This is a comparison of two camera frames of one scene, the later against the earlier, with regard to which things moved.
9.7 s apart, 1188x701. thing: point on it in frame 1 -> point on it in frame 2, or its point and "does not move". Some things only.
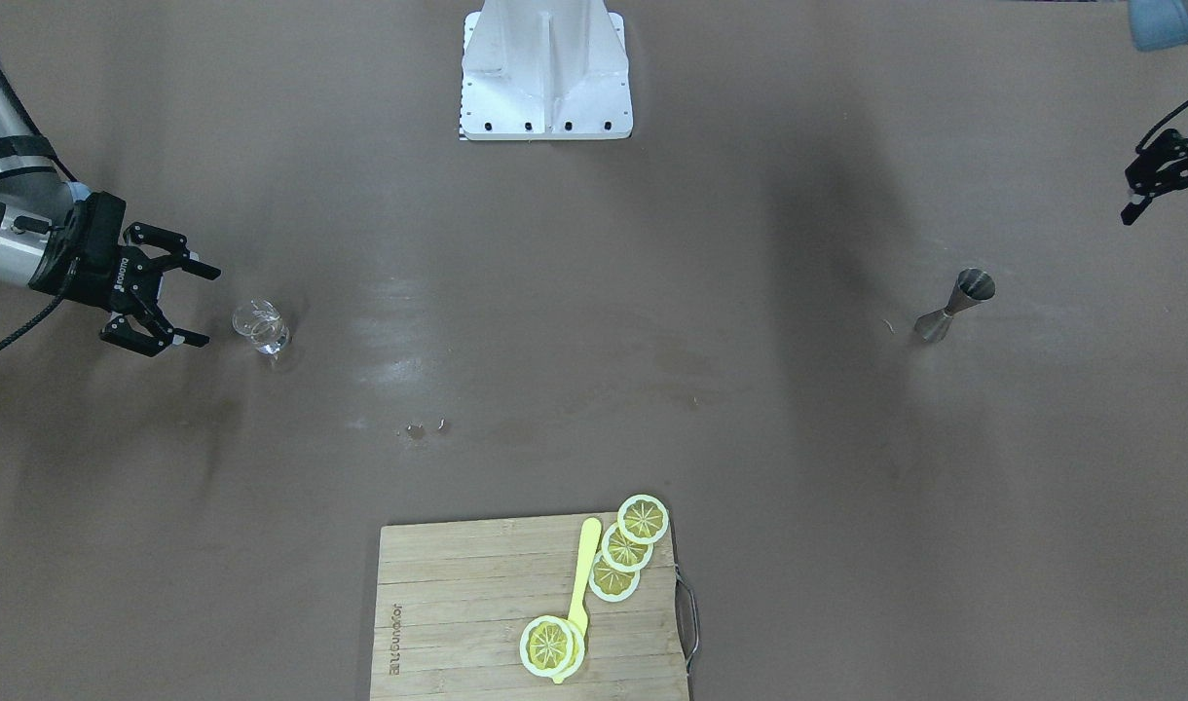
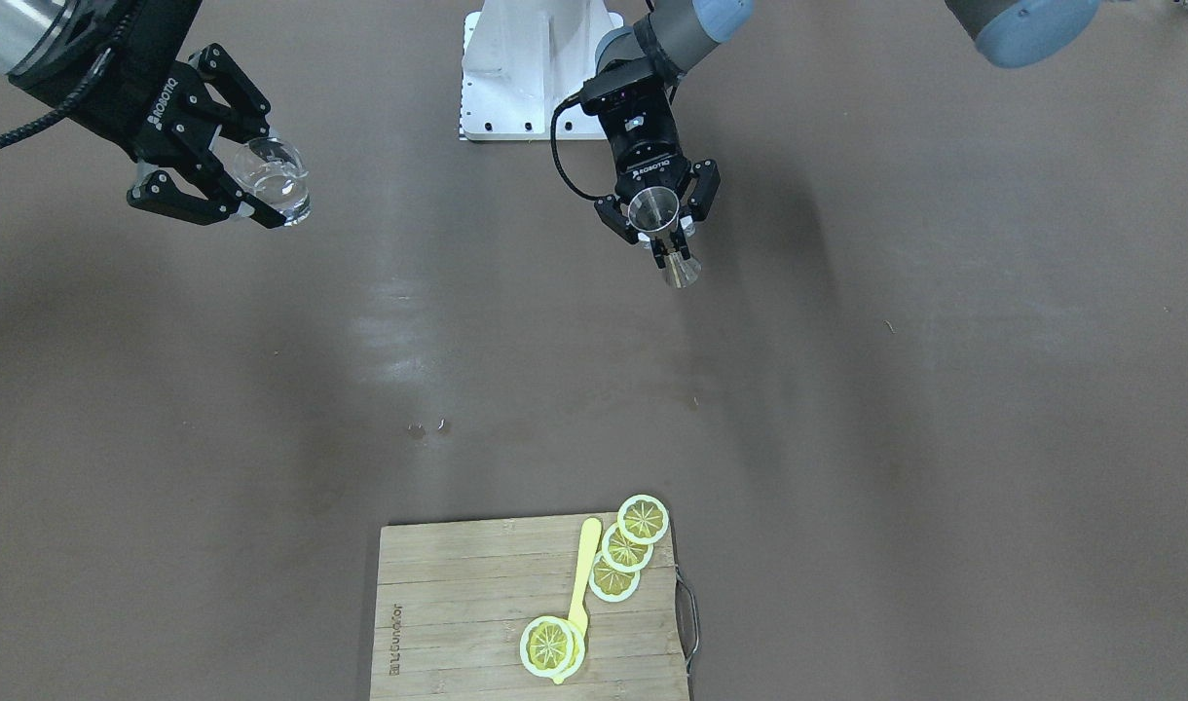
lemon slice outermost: (643, 519) does not move
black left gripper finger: (1168, 163) -> (641, 122)
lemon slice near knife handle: (611, 584) does not move
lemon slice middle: (623, 554) does not move
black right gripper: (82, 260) -> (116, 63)
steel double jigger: (974, 285) -> (654, 210)
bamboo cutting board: (455, 598) does not move
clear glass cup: (262, 322) -> (273, 173)
